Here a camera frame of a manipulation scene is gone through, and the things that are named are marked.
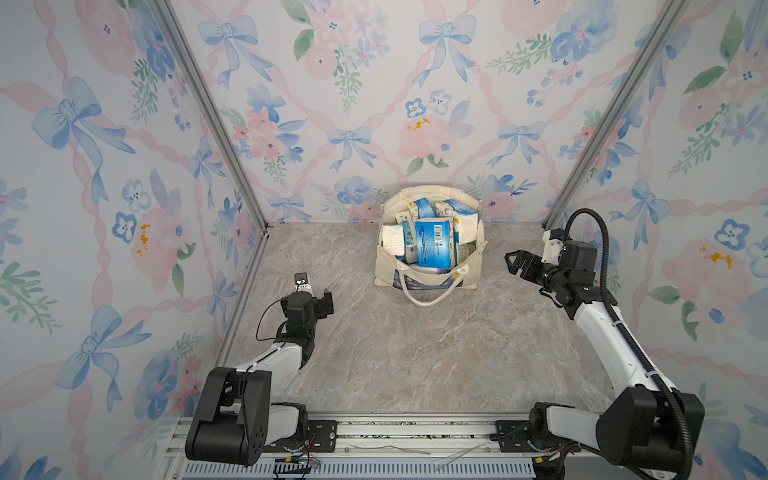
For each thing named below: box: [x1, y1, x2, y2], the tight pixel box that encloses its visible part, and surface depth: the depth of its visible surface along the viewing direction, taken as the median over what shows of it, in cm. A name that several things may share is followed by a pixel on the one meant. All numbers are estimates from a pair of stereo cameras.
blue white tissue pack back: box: [382, 224, 405, 260], surface depth 86 cm
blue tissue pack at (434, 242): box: [415, 217, 453, 270], surface depth 82 cm
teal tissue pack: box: [400, 220, 418, 264], surface depth 89 cm
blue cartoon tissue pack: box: [435, 199, 479, 246], surface depth 85 cm
